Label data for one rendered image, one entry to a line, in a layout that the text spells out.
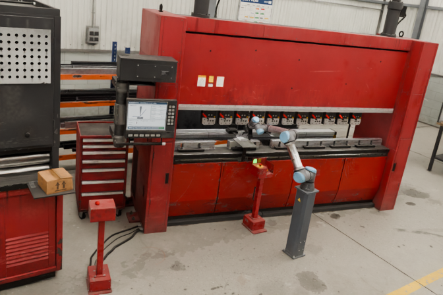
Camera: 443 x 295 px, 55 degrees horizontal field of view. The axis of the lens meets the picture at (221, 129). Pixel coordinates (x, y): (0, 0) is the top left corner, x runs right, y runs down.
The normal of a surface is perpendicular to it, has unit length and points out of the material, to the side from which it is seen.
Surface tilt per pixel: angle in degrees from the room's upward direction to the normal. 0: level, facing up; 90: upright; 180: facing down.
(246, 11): 90
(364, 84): 90
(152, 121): 90
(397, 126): 90
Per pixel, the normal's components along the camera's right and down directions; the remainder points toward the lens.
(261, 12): 0.55, 0.32
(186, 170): 0.36, 0.32
